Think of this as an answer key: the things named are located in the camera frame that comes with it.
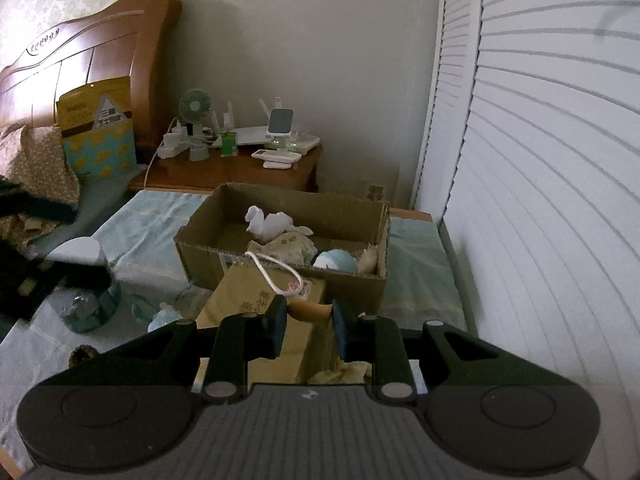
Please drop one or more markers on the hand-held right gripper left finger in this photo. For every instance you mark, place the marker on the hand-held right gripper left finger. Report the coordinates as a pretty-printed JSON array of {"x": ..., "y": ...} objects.
[{"x": 278, "y": 329}]

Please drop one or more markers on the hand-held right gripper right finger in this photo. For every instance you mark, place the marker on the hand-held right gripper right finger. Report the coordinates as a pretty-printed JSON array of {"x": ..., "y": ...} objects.
[{"x": 340, "y": 332}]

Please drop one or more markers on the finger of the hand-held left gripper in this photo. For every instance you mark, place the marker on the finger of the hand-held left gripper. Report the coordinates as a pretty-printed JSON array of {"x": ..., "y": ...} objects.
[{"x": 90, "y": 274}]

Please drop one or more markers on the clear jar white lid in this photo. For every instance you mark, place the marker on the clear jar white lid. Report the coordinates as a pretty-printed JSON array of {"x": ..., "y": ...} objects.
[{"x": 90, "y": 307}]

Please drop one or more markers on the blue face mask white loops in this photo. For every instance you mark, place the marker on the blue face mask white loops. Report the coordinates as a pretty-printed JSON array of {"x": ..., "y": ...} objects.
[{"x": 165, "y": 319}]

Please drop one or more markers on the light blue cloth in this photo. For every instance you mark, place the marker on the light blue cloth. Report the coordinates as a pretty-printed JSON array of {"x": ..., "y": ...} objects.
[{"x": 194, "y": 301}]

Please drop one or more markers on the cardboard box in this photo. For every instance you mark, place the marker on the cardboard box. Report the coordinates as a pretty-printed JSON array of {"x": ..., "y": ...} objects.
[{"x": 350, "y": 220}]

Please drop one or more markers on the tan paper gift bag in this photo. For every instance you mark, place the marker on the tan paper gift bag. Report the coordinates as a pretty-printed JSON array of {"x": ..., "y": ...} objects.
[{"x": 245, "y": 305}]

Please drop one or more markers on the dark teal blanket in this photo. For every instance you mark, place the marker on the dark teal blanket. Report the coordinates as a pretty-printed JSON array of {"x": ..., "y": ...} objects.
[{"x": 97, "y": 210}]

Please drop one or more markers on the cream fluffy item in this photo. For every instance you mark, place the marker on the cream fluffy item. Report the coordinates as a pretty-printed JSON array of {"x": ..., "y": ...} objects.
[{"x": 368, "y": 260}]

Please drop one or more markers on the beige printed cloth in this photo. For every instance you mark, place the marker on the beige printed cloth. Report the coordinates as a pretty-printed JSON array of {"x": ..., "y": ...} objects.
[{"x": 285, "y": 250}]

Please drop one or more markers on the small brown fuzzy item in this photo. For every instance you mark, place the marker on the small brown fuzzy item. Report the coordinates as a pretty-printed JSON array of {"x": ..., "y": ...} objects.
[{"x": 83, "y": 356}]

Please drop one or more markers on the light blue bed mat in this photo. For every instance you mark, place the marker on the light blue bed mat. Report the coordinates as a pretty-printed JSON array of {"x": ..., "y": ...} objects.
[{"x": 420, "y": 280}]

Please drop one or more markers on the white cloth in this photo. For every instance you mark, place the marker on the white cloth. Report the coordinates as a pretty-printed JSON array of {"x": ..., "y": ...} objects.
[{"x": 270, "y": 222}]

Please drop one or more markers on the floral quilt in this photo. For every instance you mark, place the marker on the floral quilt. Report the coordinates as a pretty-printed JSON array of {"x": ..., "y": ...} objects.
[{"x": 35, "y": 165}]

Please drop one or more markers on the yellow and blue package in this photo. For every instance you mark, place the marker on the yellow and blue package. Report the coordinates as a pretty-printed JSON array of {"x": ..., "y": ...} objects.
[{"x": 100, "y": 155}]

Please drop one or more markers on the white power strip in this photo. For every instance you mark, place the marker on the white power strip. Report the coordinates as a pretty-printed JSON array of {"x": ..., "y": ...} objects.
[{"x": 174, "y": 146}]

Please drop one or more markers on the wooden nightstand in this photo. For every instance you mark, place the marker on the wooden nightstand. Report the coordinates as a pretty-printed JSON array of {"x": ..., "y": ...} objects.
[{"x": 240, "y": 172}]

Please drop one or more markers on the white remote control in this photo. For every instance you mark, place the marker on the white remote control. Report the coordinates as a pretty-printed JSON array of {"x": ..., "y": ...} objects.
[
  {"x": 281, "y": 162},
  {"x": 266, "y": 154}
]

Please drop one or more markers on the green bottle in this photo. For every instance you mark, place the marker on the green bottle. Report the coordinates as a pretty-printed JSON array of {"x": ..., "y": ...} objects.
[{"x": 228, "y": 141}]

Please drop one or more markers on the white router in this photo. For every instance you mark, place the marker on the white router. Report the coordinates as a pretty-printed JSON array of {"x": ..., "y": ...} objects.
[{"x": 252, "y": 136}]

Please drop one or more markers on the small green desk fan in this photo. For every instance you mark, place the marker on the small green desk fan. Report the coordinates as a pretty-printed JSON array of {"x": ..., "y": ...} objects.
[{"x": 195, "y": 106}]

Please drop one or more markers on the white stand device with screen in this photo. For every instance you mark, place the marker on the white stand device with screen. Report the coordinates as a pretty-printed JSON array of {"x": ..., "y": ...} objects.
[{"x": 280, "y": 121}]

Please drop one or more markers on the wooden bed headboard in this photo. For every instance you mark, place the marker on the wooden bed headboard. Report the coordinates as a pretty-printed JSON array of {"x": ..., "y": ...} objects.
[{"x": 100, "y": 45}]

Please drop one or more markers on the white louvred wardrobe doors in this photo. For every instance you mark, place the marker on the white louvred wardrobe doors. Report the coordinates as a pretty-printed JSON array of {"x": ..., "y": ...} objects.
[{"x": 540, "y": 160}]

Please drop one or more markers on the low wall outlet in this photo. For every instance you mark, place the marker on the low wall outlet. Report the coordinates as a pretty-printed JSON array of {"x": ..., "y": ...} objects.
[{"x": 375, "y": 192}]

